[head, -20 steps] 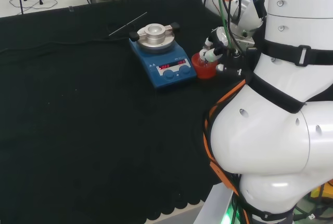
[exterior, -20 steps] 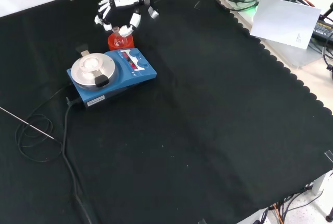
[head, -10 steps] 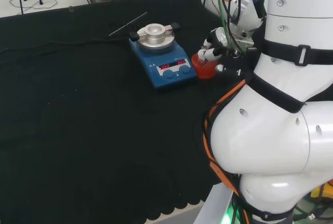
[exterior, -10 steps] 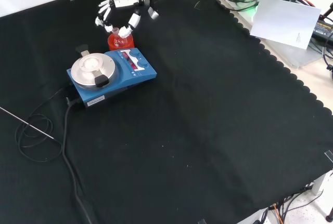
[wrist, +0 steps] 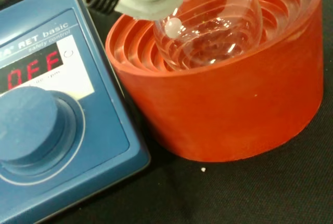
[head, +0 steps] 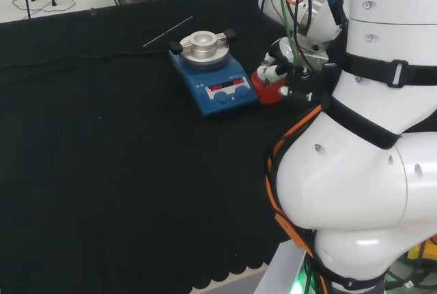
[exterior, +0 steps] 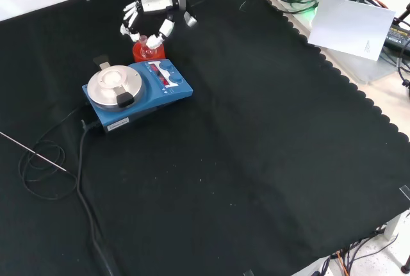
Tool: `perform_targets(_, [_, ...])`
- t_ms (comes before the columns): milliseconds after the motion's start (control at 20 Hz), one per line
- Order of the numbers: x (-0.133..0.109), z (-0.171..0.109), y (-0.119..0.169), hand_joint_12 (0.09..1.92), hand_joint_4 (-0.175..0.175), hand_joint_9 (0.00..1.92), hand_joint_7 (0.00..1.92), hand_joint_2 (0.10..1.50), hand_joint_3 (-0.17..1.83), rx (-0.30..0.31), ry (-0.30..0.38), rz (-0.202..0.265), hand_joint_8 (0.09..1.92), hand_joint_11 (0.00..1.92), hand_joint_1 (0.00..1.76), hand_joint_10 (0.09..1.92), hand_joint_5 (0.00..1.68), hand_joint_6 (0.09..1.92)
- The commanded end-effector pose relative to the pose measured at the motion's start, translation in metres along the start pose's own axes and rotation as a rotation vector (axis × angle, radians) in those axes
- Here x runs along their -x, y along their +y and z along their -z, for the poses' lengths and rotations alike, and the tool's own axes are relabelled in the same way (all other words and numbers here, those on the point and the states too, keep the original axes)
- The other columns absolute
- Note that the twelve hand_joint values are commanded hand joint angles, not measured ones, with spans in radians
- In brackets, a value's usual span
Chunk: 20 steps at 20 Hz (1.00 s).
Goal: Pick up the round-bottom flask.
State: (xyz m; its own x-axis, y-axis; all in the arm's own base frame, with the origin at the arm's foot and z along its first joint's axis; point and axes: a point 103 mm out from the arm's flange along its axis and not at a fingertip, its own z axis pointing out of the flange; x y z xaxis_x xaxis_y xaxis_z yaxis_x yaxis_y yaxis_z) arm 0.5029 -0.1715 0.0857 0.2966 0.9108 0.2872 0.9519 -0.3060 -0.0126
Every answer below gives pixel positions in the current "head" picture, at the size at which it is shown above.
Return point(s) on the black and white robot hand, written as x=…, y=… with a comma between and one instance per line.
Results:
x=297, y=72

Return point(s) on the red round flask holder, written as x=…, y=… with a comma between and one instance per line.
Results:
x=268, y=94

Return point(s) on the heater with blue base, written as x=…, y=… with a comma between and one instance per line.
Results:
x=218, y=79

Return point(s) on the thin metal probe rod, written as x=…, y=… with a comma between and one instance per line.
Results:
x=167, y=31

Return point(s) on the black bench cloth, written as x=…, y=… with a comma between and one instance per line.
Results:
x=119, y=154

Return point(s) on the yellow stop button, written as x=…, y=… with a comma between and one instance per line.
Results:
x=423, y=251

